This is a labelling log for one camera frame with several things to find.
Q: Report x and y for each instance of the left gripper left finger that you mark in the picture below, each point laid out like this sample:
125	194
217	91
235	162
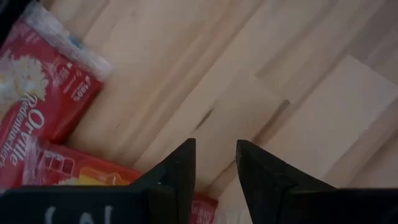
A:
174	186

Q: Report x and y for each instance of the red Orville popcorn bag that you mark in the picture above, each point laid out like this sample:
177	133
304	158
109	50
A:
77	168
46	109

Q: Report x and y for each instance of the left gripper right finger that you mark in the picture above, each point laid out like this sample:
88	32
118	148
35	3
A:
267	186

